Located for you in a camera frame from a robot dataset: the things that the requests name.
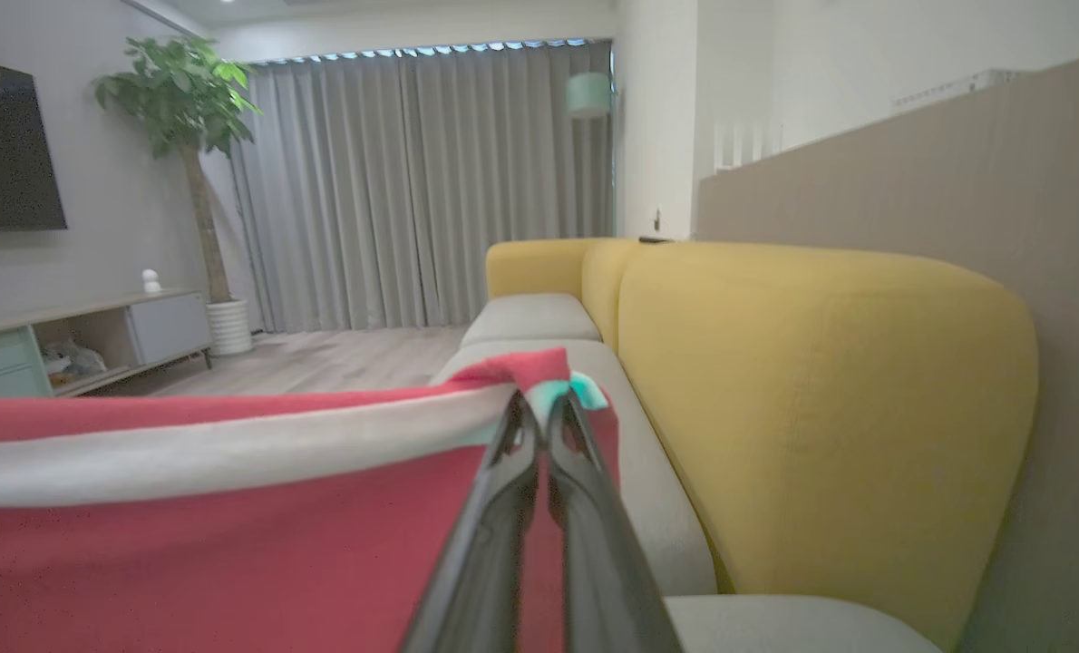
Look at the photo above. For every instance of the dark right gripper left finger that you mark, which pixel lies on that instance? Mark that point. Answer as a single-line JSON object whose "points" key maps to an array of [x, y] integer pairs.
{"points": [[494, 544]]}

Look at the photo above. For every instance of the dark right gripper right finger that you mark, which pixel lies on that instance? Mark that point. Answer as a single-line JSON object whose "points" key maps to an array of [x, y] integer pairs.
{"points": [[598, 562]]}

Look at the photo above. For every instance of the red white basketball jersey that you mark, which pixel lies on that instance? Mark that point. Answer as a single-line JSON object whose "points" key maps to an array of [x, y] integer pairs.
{"points": [[186, 562]]}

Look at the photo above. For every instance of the grey sofa seat cushion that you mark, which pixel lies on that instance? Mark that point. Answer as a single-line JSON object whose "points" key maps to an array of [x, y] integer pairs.
{"points": [[653, 490], [530, 317]]}

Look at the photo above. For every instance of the large grey sofa cushion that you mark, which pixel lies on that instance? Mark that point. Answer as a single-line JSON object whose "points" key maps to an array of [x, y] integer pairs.
{"points": [[793, 626]]}

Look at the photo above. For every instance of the large yellow sofa backrest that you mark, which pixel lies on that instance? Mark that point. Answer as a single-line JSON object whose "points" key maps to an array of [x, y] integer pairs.
{"points": [[821, 417]]}

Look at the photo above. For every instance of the narrow yellow sofa backrest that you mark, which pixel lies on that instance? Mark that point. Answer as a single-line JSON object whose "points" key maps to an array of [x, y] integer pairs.
{"points": [[607, 290]]}

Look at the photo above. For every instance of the yellow sofa end backrest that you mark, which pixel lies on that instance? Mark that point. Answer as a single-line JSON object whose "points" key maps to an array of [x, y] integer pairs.
{"points": [[535, 268]]}

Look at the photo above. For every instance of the small black flat object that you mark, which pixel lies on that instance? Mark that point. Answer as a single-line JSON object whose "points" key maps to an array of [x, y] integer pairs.
{"points": [[656, 239]]}

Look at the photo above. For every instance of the white ribbed plant pot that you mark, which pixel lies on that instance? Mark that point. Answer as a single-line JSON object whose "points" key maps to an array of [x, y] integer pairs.
{"points": [[229, 328]]}

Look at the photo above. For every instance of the grey pleated curtain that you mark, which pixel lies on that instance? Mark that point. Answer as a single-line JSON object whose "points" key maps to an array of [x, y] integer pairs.
{"points": [[413, 190]]}

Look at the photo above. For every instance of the grey cabinet door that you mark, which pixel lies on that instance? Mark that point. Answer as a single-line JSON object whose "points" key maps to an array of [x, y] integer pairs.
{"points": [[170, 328]]}

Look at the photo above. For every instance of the small white figurine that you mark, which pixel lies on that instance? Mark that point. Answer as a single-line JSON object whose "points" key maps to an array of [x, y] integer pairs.
{"points": [[151, 283]]}

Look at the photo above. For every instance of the mint lamp shade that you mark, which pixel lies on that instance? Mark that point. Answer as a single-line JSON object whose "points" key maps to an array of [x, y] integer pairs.
{"points": [[588, 95]]}

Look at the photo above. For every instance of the grey plush toy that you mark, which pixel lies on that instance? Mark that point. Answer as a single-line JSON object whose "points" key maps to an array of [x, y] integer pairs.
{"points": [[72, 360]]}

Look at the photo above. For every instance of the low wooden tv cabinet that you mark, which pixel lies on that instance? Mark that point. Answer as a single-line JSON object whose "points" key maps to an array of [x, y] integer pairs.
{"points": [[95, 313]]}

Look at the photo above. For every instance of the beige low partition panel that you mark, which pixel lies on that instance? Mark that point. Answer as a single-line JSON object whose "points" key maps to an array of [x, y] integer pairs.
{"points": [[1002, 199]]}

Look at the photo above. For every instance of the green leafy indoor tree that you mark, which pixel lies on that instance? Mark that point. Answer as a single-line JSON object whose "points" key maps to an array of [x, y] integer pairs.
{"points": [[181, 100]]}

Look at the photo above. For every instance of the black flat television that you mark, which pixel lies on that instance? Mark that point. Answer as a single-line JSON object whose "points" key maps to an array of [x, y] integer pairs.
{"points": [[4, 154]]}

